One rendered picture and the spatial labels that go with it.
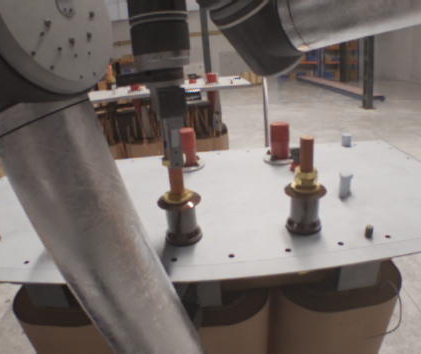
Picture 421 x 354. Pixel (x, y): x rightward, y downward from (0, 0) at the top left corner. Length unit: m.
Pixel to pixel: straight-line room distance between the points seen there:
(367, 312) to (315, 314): 0.16
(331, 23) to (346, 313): 0.75
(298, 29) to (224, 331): 0.74
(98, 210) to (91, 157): 0.05
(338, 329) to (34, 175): 0.89
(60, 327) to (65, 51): 0.86
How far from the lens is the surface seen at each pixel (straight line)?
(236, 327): 0.89
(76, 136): 0.26
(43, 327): 1.04
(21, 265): 0.76
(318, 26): 0.44
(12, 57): 0.23
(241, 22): 0.46
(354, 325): 1.01
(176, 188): 0.64
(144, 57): 0.56
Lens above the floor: 1.74
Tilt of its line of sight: 22 degrees down
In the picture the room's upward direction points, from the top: 5 degrees counter-clockwise
